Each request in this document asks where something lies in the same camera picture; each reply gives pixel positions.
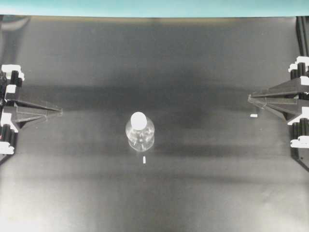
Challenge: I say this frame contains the clear plastic bottle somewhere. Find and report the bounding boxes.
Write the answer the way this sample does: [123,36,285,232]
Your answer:
[125,116,155,152]

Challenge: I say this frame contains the white bottle cap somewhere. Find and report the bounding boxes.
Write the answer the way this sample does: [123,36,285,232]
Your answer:
[130,112,147,131]

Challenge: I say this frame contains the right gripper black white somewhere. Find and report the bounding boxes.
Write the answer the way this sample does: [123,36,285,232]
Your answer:
[248,56,309,148]

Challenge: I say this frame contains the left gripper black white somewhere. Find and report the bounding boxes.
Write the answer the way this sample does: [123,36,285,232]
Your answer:
[0,64,62,155]

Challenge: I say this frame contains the black cables at right edge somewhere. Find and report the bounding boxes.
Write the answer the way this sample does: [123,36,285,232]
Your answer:
[295,15,309,58]

